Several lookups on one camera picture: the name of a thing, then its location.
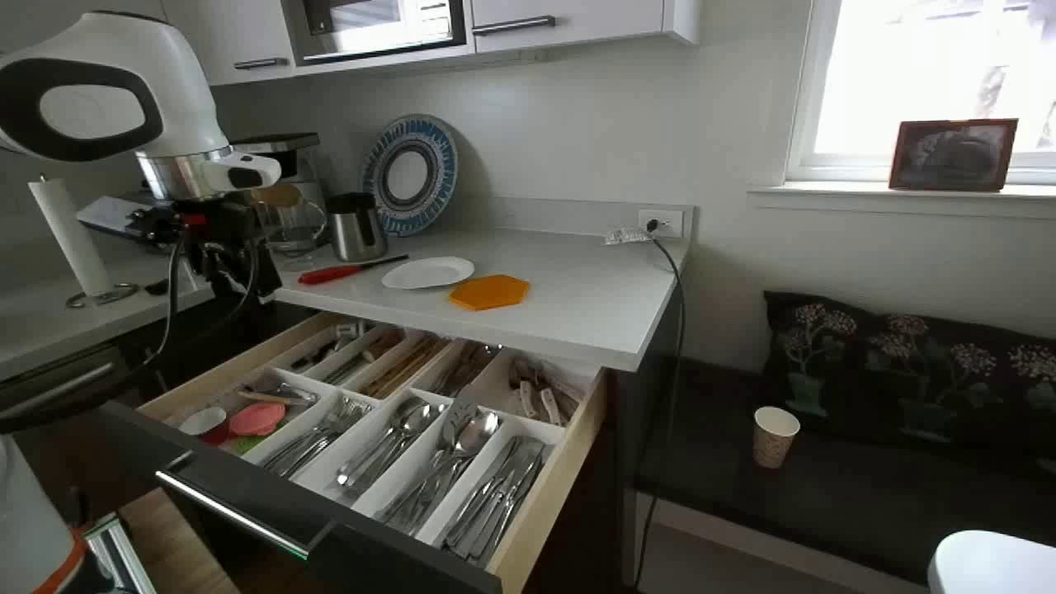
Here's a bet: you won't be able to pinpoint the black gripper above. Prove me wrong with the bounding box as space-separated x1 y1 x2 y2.
188 203 283 305

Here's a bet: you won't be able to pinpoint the wooden kitchen drawer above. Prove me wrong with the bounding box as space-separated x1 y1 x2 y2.
95 309 612 594

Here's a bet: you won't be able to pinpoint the steel thermos carafe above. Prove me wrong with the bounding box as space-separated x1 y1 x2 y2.
328 190 391 263

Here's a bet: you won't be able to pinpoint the white paper towel roll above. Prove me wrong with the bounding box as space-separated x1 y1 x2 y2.
28 176 142 309

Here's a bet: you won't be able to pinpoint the pink silicone cup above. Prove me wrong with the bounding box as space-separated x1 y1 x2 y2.
226 399 291 441

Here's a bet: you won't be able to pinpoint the white small cup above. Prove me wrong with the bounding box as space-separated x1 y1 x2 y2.
174 403 230 439

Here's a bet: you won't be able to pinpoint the blue patterned decorative plate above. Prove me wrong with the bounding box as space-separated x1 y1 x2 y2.
363 111 467 242

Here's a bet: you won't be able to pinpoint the white round plate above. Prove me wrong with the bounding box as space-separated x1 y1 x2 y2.
379 255 479 293

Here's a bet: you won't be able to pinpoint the wooden utensils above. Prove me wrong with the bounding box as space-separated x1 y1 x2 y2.
360 332 447 403

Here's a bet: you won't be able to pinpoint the steel fork bundle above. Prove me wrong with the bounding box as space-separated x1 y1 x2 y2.
262 392 372 479

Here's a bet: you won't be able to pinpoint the white cutlery organizer tray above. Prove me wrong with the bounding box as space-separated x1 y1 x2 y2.
163 319 587 571

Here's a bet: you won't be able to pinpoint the steel spoon bundle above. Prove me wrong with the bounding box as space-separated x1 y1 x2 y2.
329 392 448 496

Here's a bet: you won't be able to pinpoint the built-in microwave oven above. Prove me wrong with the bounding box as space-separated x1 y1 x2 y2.
277 0 474 66

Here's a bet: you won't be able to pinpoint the steel teaspoon bundle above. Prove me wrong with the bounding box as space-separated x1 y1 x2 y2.
384 405 506 530

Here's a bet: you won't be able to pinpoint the steel knife bundle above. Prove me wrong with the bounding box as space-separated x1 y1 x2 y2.
444 434 551 564

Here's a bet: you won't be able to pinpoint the white upper cabinet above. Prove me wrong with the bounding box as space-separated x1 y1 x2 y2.
163 0 704 88

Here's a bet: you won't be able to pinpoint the beige paper cup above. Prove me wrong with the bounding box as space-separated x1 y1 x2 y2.
749 403 807 473

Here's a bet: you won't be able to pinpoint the black bench seat pad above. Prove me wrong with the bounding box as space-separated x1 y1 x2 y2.
634 359 1056 589

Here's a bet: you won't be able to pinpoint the dark floral cushion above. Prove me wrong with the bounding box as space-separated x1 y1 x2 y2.
761 291 1056 465

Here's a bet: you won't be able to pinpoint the bright window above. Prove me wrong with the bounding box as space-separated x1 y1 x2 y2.
789 0 1056 186

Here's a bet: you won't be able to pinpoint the white small table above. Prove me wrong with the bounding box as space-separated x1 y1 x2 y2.
923 527 1056 594

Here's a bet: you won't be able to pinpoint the white wall power outlet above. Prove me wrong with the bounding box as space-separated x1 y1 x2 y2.
634 207 686 244

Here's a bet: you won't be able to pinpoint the black power cable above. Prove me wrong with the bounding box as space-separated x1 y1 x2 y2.
627 221 692 591

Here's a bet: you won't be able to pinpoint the brown picture frame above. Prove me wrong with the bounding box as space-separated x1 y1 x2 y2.
889 117 1019 194

